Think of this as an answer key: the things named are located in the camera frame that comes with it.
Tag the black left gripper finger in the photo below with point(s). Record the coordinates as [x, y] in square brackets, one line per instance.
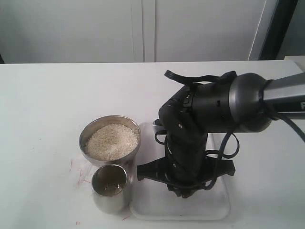
[174, 189]

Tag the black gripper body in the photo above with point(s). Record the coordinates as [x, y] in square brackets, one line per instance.
[186, 165]

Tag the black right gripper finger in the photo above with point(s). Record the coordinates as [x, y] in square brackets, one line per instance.
[200, 186]

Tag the brown wooden spoon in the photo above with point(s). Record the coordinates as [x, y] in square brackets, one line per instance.
[185, 193]

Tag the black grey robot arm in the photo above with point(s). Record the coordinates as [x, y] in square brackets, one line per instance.
[198, 120]

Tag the white rice grains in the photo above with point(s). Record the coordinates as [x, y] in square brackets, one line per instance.
[111, 142]

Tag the steel bowl of rice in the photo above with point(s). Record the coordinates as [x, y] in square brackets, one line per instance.
[126, 161]

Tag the white plastic tray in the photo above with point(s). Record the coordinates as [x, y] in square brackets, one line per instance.
[152, 200]

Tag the small steel cup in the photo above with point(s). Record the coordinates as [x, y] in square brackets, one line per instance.
[111, 189]

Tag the white cabinet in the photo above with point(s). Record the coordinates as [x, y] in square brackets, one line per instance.
[59, 31]

